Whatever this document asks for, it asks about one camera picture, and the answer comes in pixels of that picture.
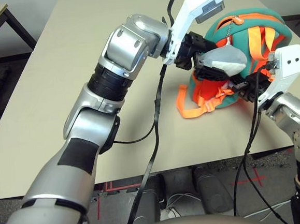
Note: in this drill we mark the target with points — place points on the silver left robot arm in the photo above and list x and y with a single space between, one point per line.
125 57

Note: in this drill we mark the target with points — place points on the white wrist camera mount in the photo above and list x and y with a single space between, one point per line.
199 7
286 65

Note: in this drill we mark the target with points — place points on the green and orange backpack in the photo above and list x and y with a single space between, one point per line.
251 18

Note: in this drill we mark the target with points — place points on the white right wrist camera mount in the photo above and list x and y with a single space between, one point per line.
286 65

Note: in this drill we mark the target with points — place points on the grey robot left leg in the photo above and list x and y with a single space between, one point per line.
146 203

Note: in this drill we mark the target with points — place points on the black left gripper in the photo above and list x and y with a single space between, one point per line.
195 44

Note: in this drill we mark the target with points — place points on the grey robot leg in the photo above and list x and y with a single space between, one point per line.
146 203
213 190

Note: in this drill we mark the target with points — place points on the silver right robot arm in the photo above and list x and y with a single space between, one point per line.
293 116

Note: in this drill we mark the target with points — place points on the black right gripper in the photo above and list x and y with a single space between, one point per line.
254 87

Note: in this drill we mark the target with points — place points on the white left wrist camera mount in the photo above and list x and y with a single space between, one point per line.
199 7

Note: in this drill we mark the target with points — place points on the grey white plush toy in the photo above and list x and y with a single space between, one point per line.
229 60

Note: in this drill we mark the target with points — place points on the black-framed side table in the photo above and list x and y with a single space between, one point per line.
7 19

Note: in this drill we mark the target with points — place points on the grey robot right leg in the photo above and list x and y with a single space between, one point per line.
213 190

